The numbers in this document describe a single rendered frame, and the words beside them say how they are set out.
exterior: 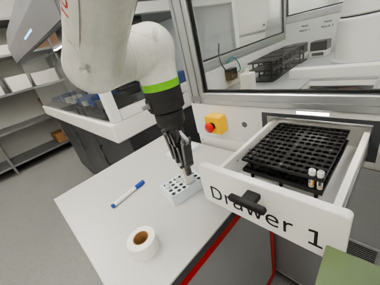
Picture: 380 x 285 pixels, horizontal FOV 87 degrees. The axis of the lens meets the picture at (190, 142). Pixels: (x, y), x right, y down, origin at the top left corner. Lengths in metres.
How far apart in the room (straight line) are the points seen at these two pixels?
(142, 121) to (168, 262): 0.78
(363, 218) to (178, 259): 0.55
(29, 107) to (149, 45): 3.99
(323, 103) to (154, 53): 0.44
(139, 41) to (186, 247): 0.46
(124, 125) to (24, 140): 3.42
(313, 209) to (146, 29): 0.43
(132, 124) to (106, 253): 0.67
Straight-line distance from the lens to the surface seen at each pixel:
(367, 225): 0.82
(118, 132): 1.07
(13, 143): 4.39
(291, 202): 0.38
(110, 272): 0.58
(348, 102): 0.61
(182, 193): 0.62
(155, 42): 0.45
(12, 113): 4.33
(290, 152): 0.53
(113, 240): 0.64
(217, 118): 0.75
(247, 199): 0.39
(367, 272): 0.40
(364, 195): 0.75
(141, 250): 0.52
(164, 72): 0.46
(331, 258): 0.40
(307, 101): 0.64
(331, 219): 0.37
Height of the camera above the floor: 1.19
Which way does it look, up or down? 27 degrees down
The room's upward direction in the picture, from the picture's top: 14 degrees counter-clockwise
